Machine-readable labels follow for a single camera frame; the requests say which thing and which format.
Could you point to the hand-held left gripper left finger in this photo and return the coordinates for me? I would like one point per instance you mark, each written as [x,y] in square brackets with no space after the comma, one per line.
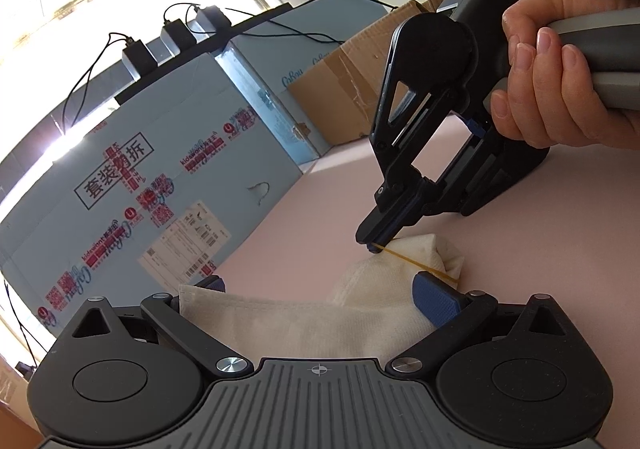
[165,315]

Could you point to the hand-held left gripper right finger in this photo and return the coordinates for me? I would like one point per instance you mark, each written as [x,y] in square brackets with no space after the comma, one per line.
[435,299]

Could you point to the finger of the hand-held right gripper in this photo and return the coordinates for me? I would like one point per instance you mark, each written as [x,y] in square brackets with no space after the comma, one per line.
[480,169]
[384,149]

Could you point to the orange rubber band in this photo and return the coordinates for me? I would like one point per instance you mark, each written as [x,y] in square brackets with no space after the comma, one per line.
[425,266]

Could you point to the white fabric shopping bag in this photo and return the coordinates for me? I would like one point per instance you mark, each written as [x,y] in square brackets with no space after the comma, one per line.
[310,324]

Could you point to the person's right hand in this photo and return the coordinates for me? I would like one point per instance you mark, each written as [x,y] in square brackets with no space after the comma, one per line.
[550,109]

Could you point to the torn brown cardboard box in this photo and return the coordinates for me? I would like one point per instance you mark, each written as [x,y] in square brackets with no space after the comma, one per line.
[345,79]

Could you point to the narrow blue cardboard box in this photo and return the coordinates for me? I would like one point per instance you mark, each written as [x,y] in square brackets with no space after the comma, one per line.
[300,69]

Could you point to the small black device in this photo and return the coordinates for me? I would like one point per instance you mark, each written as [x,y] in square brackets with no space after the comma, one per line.
[25,368]

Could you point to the taped brown cardboard box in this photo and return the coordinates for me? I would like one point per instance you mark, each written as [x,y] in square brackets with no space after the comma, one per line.
[10,411]

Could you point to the large blue cardboard box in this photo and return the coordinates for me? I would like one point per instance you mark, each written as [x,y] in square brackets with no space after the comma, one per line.
[165,129]

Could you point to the black power adapter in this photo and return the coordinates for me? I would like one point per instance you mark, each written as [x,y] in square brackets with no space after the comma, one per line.
[176,37]
[139,58]
[212,19]

